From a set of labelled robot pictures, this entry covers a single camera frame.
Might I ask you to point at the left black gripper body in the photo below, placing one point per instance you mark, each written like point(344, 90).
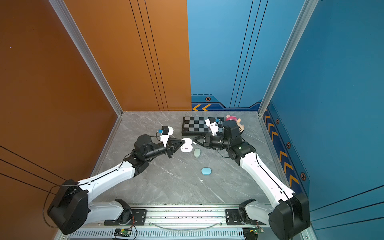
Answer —
point(168, 149)

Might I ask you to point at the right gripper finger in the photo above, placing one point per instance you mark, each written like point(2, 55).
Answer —
point(199, 143)
point(199, 139)

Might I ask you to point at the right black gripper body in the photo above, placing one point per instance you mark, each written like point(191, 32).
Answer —
point(209, 145)

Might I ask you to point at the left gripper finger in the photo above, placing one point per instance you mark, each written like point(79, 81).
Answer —
point(176, 142)
point(177, 145)

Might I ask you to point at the white earbud case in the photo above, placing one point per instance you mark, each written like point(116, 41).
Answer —
point(187, 147)

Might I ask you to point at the light blue earbud case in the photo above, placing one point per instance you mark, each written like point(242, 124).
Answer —
point(206, 171)

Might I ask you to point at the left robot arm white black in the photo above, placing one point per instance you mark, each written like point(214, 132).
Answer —
point(73, 205)

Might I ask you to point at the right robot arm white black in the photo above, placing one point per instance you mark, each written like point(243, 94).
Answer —
point(288, 213)

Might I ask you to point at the black white chessboard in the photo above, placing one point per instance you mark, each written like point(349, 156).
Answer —
point(196, 126)

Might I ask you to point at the pink plush doll head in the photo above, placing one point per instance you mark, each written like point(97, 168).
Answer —
point(237, 120)

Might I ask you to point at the green circuit board left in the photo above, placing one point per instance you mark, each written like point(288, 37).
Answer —
point(122, 233)

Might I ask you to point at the circuit board right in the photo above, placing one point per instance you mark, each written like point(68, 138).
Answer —
point(257, 230)

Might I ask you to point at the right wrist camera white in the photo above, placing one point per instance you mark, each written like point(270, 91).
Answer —
point(215, 126)

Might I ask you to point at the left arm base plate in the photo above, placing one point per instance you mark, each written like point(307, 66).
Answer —
point(135, 216)

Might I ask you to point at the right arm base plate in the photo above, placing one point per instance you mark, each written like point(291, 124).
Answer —
point(233, 218)

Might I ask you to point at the right aluminium corner post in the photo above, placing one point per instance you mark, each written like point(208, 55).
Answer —
point(295, 36)

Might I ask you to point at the aluminium corner post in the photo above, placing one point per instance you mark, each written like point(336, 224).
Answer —
point(76, 36)
point(295, 36)

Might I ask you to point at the left aluminium corner post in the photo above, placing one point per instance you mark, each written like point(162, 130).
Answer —
point(76, 36)

